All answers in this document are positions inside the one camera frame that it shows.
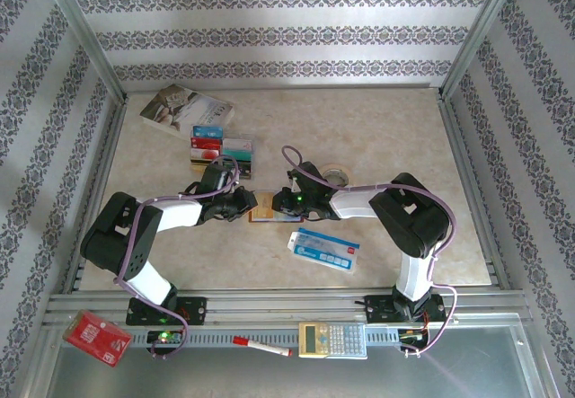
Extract brown leather card holder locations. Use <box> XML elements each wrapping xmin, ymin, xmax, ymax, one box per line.
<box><xmin>247</xmin><ymin>189</ymin><xmax>305</xmax><ymax>225</ymax></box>

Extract gold credit card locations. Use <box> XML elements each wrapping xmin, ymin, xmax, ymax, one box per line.
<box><xmin>254</xmin><ymin>192</ymin><xmax>276</xmax><ymax>220</ymax></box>

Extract clear acrylic card stand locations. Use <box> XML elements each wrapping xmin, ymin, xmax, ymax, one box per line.
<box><xmin>188</xmin><ymin>123</ymin><xmax>257</xmax><ymax>181</ymax></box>

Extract blue card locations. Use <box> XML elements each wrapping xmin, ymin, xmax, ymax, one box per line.
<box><xmin>191</xmin><ymin>125</ymin><xmax>225</xmax><ymax>139</ymax></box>

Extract tape roll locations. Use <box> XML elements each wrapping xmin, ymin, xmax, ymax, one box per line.
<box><xmin>322</xmin><ymin>163</ymin><xmax>351</xmax><ymax>189</ymax></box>

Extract blue white plastic package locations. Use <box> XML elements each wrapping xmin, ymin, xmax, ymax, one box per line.
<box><xmin>287</xmin><ymin>226</ymin><xmax>362</xmax><ymax>274</ymax></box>

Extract paperback book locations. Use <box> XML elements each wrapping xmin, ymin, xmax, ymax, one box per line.
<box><xmin>139</xmin><ymin>84</ymin><xmax>234</xmax><ymax>139</ymax></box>

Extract red capped marker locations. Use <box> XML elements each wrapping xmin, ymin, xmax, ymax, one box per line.
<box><xmin>232</xmin><ymin>335</ymin><xmax>293</xmax><ymax>358</ymax></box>

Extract beige calculator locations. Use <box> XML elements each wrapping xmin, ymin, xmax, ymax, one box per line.
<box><xmin>297</xmin><ymin>321</ymin><xmax>368</xmax><ymax>360</ymax></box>

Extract green led circuit board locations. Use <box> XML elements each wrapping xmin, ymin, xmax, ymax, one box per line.
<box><xmin>146</xmin><ymin>329</ymin><xmax>184</xmax><ymax>346</ymax></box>

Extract grey metal shelf plate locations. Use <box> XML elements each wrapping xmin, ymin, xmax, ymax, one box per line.
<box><xmin>42</xmin><ymin>323</ymin><xmax>556</xmax><ymax>398</ymax></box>

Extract red cardboard box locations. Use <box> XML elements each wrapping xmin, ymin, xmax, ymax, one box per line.
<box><xmin>62</xmin><ymin>310</ymin><xmax>134</xmax><ymax>367</ymax></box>

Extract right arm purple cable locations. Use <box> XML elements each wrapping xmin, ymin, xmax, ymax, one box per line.
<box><xmin>280</xmin><ymin>145</ymin><xmax>458</xmax><ymax>358</ymax></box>

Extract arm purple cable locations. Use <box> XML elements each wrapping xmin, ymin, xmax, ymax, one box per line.
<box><xmin>280</xmin><ymin>145</ymin><xmax>458</xmax><ymax>358</ymax></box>
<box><xmin>114</xmin><ymin>155</ymin><xmax>242</xmax><ymax>361</ymax></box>

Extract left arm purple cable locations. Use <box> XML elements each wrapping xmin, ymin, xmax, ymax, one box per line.
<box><xmin>114</xmin><ymin>155</ymin><xmax>242</xmax><ymax>361</ymax></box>

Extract aluminium mounting rail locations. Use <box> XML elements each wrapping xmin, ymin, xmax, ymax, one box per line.
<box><xmin>44</xmin><ymin>287</ymin><xmax>531</xmax><ymax>327</ymax></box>

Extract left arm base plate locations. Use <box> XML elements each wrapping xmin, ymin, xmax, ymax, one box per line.
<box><xmin>125</xmin><ymin>296</ymin><xmax>208</xmax><ymax>326</ymax></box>

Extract aluminium table edge rail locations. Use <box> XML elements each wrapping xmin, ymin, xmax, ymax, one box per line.
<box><xmin>438</xmin><ymin>92</ymin><xmax>511</xmax><ymax>291</ymax></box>
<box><xmin>120</xmin><ymin>83</ymin><xmax>444</xmax><ymax>93</ymax></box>
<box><xmin>60</xmin><ymin>94</ymin><xmax>129</xmax><ymax>294</ymax></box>

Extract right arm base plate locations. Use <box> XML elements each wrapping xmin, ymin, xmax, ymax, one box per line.
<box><xmin>364</xmin><ymin>293</ymin><xmax>448</xmax><ymax>325</ymax></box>

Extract grey slotted cable duct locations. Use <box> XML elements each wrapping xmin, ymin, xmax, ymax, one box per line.
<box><xmin>134</xmin><ymin>328</ymin><xmax>432</xmax><ymax>349</ymax></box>

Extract wired connector board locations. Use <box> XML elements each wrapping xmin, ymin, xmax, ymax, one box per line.
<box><xmin>397</xmin><ymin>325</ymin><xmax>430</xmax><ymax>348</ymax></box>

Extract aluminium frame post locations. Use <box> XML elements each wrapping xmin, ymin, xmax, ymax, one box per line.
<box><xmin>38</xmin><ymin>0</ymin><xmax>129</xmax><ymax>102</ymax></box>
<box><xmin>438</xmin><ymin>0</ymin><xmax>535</xmax><ymax>101</ymax></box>

